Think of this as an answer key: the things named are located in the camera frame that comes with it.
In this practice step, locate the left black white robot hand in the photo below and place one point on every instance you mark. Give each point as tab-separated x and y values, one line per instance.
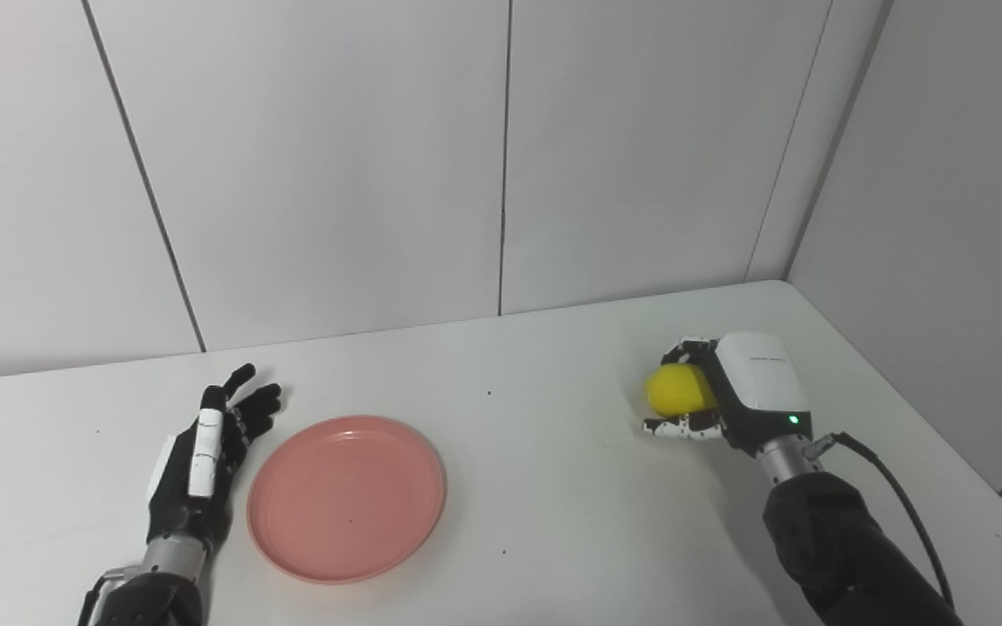
172	504

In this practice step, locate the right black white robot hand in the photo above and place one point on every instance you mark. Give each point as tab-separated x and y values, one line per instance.
758	382

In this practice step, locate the pink round plate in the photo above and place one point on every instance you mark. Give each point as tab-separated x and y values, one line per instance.
346	500

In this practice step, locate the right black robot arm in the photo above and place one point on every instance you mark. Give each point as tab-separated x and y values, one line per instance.
849	548

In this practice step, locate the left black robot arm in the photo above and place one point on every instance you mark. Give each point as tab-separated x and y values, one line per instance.
149	596

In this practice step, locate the yellow lemon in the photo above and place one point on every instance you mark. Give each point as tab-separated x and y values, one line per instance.
679	391

